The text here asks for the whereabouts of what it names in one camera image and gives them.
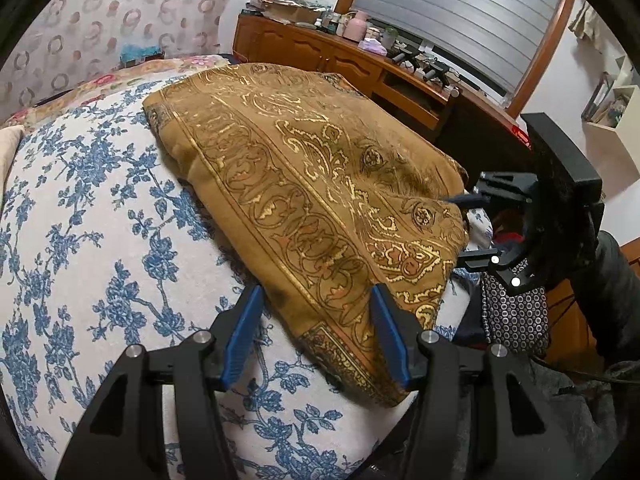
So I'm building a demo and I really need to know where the white shelf unit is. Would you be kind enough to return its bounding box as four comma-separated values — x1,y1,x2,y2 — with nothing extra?
580,55,639,168

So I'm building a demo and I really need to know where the brown gold patterned cloth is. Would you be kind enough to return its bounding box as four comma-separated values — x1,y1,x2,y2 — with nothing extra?
143,63,469,406

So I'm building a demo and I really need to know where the blue folded cloth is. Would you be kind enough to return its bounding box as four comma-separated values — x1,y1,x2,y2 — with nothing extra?
119,44,165,68

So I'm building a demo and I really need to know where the wooden sideboard cabinet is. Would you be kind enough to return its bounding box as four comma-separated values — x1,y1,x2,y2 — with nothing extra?
232,13,529,146

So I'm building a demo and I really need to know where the white blue floral sheet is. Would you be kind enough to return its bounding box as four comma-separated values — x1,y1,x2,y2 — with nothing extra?
1,72,400,479

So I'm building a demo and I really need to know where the purple small object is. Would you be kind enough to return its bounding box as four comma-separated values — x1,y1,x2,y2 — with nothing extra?
358,38,387,58

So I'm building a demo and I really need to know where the black white patterned garment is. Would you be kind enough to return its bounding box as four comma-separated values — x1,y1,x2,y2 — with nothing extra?
480,273,549,356

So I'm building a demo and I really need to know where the circle patterned curtain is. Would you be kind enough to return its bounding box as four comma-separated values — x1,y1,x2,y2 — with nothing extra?
1,0,229,117

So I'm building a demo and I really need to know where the grey window blind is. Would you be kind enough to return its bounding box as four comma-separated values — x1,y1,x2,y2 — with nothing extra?
354,0,560,93

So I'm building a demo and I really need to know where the pink bottle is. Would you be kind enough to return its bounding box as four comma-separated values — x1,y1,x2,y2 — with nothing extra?
343,11,368,44

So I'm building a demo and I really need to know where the beige cloth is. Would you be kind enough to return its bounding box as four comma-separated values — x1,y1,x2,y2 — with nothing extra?
0,125,25,185

